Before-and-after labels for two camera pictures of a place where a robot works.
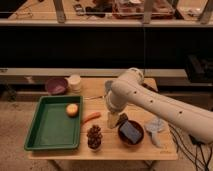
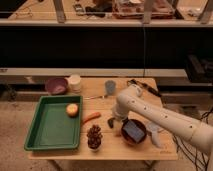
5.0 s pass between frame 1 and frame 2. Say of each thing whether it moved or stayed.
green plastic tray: stayed
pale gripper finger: moved
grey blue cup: stayed
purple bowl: stayed
